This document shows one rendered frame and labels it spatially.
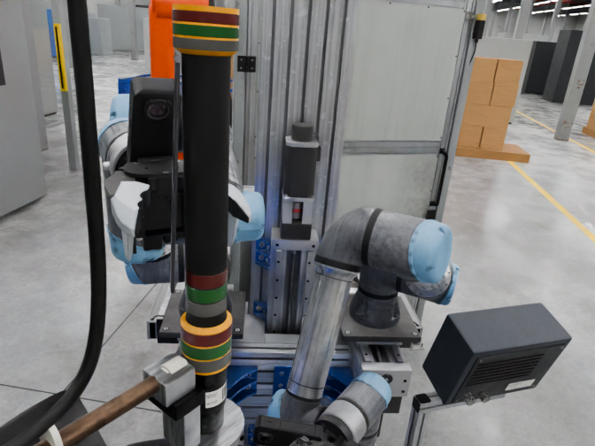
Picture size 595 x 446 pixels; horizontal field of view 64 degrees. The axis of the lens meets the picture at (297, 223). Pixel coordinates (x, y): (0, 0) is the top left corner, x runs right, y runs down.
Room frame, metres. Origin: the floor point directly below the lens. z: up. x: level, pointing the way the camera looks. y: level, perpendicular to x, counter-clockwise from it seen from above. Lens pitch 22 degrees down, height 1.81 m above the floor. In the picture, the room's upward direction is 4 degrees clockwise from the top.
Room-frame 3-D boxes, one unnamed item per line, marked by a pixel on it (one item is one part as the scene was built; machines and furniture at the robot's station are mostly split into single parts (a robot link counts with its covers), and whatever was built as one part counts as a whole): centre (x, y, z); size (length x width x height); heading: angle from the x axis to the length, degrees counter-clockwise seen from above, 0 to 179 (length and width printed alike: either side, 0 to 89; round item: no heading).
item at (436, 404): (0.88, -0.41, 1.04); 0.24 x 0.03 x 0.03; 109
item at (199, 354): (0.34, 0.07, 1.55); 0.04 x 0.04 x 0.01
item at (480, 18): (2.50, -0.78, 1.82); 0.09 x 0.04 x 0.23; 109
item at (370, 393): (0.69, -0.15, 1.17); 0.11 x 0.08 x 0.09; 146
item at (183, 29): (0.34, 0.07, 1.80); 0.04 x 0.04 x 0.01
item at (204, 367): (0.34, 0.07, 1.54); 0.04 x 0.04 x 0.01
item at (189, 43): (0.34, 0.07, 1.79); 0.04 x 0.04 x 0.01
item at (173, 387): (0.33, 0.08, 1.50); 0.09 x 0.07 x 0.10; 144
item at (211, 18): (0.34, 0.07, 1.81); 0.04 x 0.04 x 0.01
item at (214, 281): (0.34, 0.07, 1.62); 0.03 x 0.03 x 0.01
